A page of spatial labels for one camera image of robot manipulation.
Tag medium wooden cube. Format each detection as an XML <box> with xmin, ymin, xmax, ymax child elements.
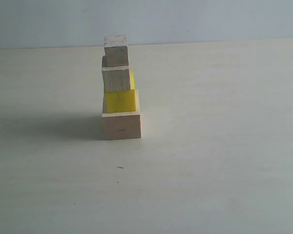
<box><xmin>102</xmin><ymin>56</ymin><xmax>131</xmax><ymax>92</ymax></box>

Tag yellow cube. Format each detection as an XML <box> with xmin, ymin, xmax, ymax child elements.
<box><xmin>103</xmin><ymin>71</ymin><xmax>139</xmax><ymax>114</ymax></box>

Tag small wooden cube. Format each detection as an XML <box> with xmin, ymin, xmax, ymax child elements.
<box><xmin>104</xmin><ymin>34</ymin><xmax>129</xmax><ymax>67</ymax></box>

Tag large wooden cube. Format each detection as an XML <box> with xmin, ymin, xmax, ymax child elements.
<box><xmin>102</xmin><ymin>93</ymin><xmax>142</xmax><ymax>140</ymax></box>

